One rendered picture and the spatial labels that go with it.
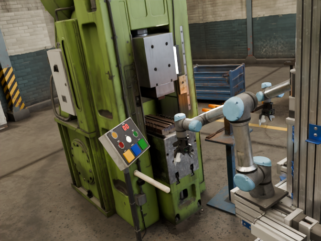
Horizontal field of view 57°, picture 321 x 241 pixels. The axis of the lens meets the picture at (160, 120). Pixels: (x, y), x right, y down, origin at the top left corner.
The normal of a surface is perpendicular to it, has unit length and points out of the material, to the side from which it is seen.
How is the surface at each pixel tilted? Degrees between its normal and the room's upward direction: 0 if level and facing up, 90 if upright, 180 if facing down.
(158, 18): 90
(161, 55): 90
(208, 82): 89
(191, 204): 89
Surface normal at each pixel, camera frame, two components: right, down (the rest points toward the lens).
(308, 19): -0.81, 0.29
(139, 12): 0.63, 0.18
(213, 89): -0.55, 0.34
